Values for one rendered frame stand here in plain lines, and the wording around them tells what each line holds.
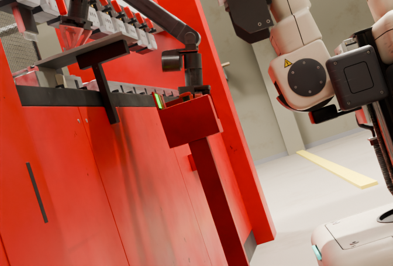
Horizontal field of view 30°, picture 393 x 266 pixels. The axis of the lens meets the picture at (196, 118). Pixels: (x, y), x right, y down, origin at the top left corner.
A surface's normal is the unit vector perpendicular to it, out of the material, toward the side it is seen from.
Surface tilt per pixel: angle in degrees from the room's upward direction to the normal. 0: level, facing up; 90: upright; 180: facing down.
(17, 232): 90
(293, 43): 90
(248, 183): 90
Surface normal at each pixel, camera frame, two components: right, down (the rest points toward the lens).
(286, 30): -0.07, -0.01
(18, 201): 0.93, -0.32
